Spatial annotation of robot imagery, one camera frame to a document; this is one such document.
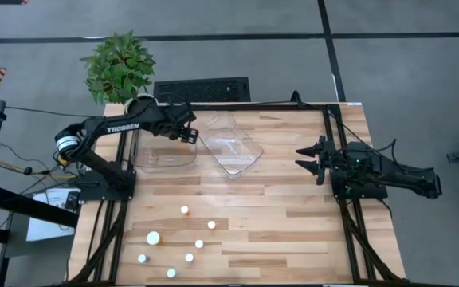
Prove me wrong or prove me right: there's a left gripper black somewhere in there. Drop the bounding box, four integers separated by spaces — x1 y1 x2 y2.
155 104 199 145

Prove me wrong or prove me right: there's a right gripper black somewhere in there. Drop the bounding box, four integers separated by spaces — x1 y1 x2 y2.
295 135 348 187

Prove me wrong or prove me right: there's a clear plastic bin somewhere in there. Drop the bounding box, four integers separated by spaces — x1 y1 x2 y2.
131 121 198 173
195 111 265 180

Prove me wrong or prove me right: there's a black floor vent grate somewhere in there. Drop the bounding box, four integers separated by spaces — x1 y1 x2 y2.
153 77 251 104

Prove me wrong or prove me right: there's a green plant in white pot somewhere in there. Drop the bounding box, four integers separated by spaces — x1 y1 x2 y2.
80 30 157 116

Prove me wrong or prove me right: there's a small black device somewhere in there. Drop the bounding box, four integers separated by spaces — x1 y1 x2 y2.
65 191 81 211

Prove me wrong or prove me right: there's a white paper sheet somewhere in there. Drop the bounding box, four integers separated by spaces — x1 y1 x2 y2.
25 187 82 242

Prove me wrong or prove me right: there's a black side desk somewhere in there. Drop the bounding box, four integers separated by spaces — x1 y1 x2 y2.
0 183 80 287

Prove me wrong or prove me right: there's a black table power cable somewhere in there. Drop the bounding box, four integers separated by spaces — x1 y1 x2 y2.
291 90 374 151

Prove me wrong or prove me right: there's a black aluminium table frame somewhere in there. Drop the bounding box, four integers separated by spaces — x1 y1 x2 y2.
68 102 412 286

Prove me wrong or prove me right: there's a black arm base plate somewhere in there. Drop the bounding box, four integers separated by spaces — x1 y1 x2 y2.
78 169 137 202
331 175 389 200

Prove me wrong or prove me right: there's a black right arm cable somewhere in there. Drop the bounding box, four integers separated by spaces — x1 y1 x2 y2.
372 138 434 173

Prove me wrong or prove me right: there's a thin black floor cable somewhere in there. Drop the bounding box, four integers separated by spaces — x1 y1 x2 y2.
4 105 103 119

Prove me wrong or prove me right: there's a black and yellow cable bundle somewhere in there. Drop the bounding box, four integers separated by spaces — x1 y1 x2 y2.
0 141 81 180

